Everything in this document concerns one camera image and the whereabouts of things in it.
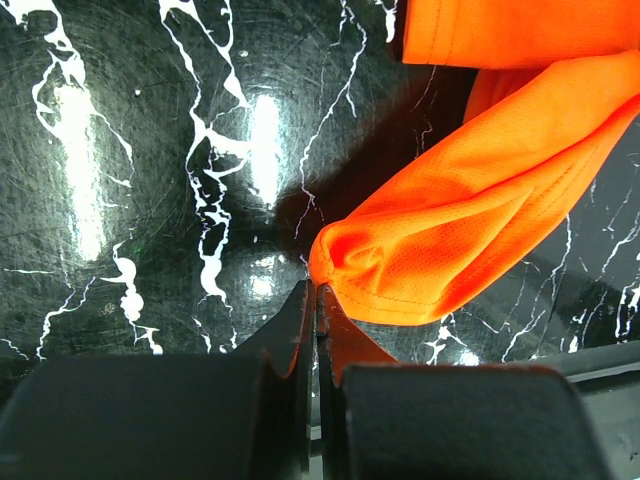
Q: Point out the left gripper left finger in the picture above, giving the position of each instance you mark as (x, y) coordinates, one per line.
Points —
(240, 415)

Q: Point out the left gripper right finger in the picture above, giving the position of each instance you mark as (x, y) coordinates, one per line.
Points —
(382, 419)

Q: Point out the orange t shirt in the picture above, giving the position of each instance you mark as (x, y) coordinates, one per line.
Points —
(557, 86)

